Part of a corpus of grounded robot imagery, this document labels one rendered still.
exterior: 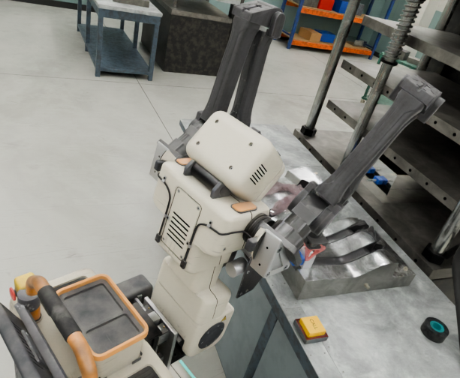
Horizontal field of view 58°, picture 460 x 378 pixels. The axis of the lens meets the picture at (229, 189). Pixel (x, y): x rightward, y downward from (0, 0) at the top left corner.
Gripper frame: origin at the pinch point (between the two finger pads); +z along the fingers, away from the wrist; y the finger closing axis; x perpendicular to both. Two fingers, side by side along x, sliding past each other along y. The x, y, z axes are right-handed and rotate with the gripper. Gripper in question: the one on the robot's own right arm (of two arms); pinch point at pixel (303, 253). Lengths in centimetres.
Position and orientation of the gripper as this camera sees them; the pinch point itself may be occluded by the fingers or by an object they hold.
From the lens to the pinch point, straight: 142.2
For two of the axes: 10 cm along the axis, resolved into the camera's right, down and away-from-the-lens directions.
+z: -2.3, 8.1, 5.3
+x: -9.1, 0.1, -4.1
